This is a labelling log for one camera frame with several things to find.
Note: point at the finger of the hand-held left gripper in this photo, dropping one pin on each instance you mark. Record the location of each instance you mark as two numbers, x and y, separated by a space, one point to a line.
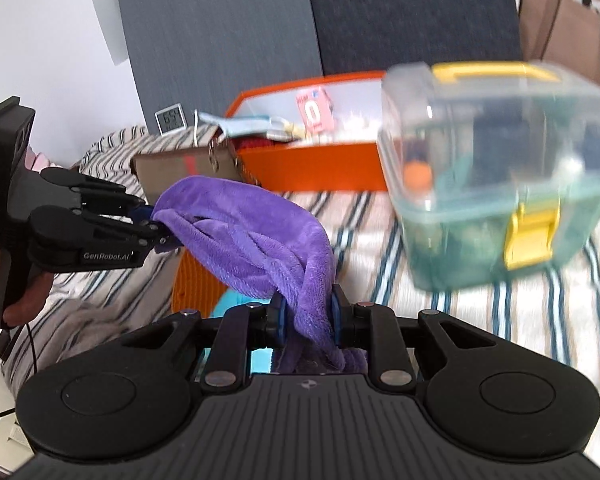
95 190
105 230

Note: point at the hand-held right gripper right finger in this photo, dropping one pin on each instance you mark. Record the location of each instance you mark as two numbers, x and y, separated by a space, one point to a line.
336 317

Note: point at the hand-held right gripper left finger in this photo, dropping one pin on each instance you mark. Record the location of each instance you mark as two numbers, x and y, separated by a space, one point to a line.
278 320

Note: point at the purple fleece cloth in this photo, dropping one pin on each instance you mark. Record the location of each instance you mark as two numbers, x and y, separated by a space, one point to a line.
260 240

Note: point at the orange cardboard box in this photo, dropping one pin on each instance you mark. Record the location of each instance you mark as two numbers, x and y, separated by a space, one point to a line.
320 167

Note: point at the person's left hand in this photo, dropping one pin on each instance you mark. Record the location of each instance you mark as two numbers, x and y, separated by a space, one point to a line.
27 300

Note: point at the pink cloth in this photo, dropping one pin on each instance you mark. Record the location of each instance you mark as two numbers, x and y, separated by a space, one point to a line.
37 160

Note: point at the cyan cloth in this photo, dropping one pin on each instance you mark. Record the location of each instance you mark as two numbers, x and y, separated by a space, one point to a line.
235 302

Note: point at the plaid zip pouch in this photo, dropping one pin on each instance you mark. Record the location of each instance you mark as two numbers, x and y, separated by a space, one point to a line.
180 170

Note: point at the orange honeycomb silicone mat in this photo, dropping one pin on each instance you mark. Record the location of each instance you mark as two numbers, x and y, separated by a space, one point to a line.
195 285

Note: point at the striped blanket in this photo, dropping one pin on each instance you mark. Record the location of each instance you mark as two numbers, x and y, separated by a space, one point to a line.
430 320

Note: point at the white digital thermometer clock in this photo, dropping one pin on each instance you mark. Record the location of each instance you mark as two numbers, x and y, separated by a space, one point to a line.
170 120

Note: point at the blue face mask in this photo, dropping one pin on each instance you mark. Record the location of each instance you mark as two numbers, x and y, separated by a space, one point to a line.
245 124

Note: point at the clear plastic storage box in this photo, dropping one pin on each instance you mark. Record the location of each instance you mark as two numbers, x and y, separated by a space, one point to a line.
480 230

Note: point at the red towel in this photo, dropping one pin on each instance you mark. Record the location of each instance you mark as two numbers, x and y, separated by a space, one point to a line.
260 143

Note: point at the grey padded headboard panel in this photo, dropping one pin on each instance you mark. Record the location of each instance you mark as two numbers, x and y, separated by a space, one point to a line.
220 35

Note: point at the pink packet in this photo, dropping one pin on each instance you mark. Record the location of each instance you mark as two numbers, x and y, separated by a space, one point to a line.
315 110

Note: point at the navy padded headboard panel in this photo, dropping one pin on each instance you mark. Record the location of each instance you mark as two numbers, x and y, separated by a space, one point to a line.
410 15

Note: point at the brown paper bag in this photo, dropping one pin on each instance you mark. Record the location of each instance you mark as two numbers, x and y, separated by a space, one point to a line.
550 25

